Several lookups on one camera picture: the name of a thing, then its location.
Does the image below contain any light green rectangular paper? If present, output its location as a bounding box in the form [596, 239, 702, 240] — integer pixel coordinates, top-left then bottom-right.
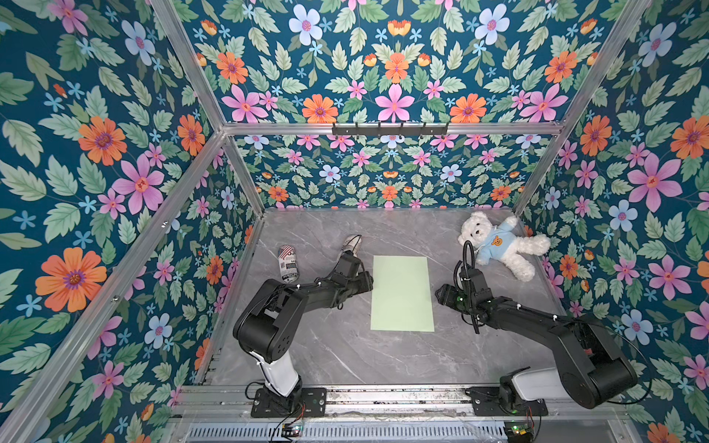
[370, 256, 435, 332]

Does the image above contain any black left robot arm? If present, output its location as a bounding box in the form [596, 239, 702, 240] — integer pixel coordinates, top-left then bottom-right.
[233, 251, 374, 401]

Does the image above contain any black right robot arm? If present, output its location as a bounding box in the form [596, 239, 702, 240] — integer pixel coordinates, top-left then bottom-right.
[435, 264, 638, 412]

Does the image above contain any striped drink can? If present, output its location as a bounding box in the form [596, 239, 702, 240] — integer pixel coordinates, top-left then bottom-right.
[278, 245, 299, 284]

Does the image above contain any white teddy bear blue hoodie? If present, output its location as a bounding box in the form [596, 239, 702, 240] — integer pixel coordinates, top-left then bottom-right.
[458, 212, 551, 282]

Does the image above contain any right circuit board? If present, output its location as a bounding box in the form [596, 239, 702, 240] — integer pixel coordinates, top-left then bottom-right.
[503, 422, 535, 443]

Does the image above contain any circuit board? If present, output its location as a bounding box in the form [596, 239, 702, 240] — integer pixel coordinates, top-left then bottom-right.
[281, 424, 303, 439]
[503, 422, 535, 443]

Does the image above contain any left circuit board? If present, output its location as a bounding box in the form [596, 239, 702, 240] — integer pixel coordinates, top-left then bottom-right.
[281, 424, 303, 439]

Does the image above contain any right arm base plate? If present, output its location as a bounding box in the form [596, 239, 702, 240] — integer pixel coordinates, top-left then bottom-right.
[465, 386, 548, 417]

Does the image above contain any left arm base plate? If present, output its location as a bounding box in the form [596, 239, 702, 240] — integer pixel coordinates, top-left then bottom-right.
[250, 388, 328, 418]

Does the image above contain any black hook rail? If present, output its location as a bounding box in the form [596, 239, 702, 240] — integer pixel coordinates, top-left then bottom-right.
[330, 123, 449, 138]

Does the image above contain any aluminium front rail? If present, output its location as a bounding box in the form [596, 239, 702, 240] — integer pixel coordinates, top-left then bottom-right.
[171, 384, 627, 422]

